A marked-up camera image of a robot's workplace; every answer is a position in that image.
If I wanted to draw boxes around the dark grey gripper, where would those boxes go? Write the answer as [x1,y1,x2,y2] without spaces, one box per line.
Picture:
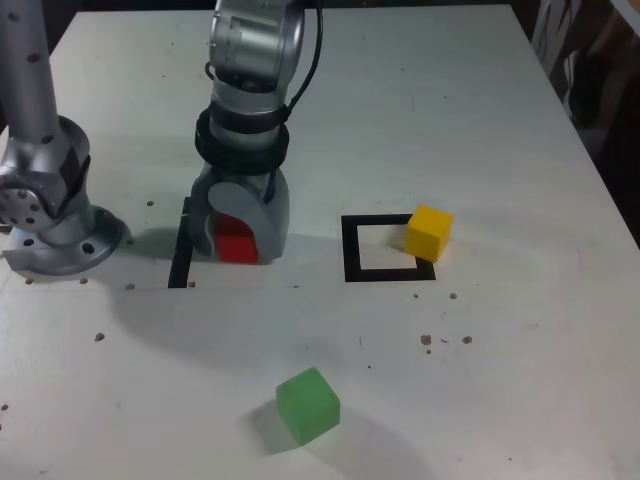
[190,168,292,265]

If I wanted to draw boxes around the red cube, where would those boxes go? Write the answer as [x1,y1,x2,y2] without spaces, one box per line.
[214,213,259,265]

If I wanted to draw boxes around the yellow cube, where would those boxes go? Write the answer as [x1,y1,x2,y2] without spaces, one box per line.
[403,204,455,264]

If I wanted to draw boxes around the green cube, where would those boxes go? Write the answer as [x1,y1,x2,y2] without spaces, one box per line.
[275,366,342,446]

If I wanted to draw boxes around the black tape square outline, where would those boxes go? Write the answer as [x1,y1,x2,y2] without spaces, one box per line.
[340,213,437,284]

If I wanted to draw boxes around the black tape strip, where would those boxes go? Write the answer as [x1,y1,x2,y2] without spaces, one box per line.
[167,196,197,290]

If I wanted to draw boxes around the white background furniture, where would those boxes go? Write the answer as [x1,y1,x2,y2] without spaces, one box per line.
[530,0,576,101]

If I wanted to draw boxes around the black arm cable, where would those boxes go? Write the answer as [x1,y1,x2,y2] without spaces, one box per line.
[203,0,324,126]

